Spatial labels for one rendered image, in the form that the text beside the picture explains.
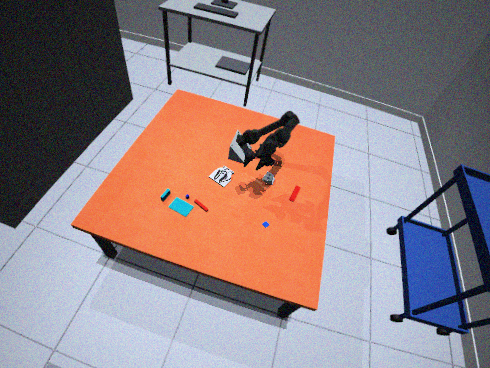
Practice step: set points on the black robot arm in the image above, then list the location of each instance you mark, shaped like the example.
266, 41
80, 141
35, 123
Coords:
282, 135

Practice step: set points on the teal rectangular block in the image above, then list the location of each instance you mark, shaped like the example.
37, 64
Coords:
165, 195

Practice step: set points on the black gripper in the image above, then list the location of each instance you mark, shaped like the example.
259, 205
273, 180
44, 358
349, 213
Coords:
250, 155

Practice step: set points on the teal flat plate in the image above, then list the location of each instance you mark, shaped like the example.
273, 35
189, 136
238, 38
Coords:
181, 207

